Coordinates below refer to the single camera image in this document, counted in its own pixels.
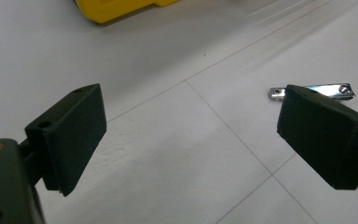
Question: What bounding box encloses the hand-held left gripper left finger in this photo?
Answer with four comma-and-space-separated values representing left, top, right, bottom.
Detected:
18, 83, 108, 198

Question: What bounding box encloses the yellow plastic container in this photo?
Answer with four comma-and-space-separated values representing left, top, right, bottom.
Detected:
74, 0, 181, 24

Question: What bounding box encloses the silver metal nail clipper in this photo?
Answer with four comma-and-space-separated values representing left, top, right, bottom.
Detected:
268, 82, 356, 102

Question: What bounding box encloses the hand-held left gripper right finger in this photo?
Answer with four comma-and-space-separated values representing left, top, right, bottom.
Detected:
276, 84, 358, 190

